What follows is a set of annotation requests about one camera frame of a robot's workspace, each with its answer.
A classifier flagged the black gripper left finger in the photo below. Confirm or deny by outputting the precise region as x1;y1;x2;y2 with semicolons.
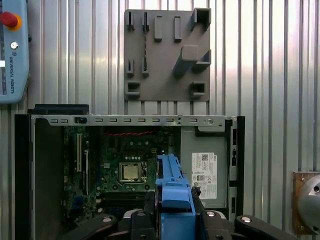
57;191;157;240

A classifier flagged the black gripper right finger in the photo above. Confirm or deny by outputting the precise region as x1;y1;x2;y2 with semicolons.
191;187;296;240

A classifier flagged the hard disk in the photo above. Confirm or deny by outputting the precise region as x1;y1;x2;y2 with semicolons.
154;154;199;240

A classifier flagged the metal CPU socket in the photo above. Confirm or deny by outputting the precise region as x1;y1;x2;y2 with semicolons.
118;161;148;185

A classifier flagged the silver CPU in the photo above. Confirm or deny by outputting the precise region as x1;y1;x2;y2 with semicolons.
121;163;140;181

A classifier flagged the green Dell motherboard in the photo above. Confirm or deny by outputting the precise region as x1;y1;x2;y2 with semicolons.
62;125;182;226

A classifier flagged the black graphics card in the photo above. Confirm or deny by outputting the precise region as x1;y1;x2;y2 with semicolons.
83;148;90;197

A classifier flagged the grey power supply unit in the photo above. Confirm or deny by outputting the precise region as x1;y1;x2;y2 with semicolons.
179;125;230;210

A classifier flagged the black open PC case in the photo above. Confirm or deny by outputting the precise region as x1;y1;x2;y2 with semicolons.
14;103;246;240

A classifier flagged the grey plastic parts rack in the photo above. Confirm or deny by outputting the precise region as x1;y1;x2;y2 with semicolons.
123;7;212;103

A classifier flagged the dark RAM stick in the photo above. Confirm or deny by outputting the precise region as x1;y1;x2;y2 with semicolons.
142;12;149;74

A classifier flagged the pale blue teach pendant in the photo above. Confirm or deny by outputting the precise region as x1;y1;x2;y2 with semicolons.
0;0;33;105

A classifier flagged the red twisted wire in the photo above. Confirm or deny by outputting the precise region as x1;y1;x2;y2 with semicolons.
103;130;155;138

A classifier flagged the square brown base plate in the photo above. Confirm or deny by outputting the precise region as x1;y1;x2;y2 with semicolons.
291;170;320;236

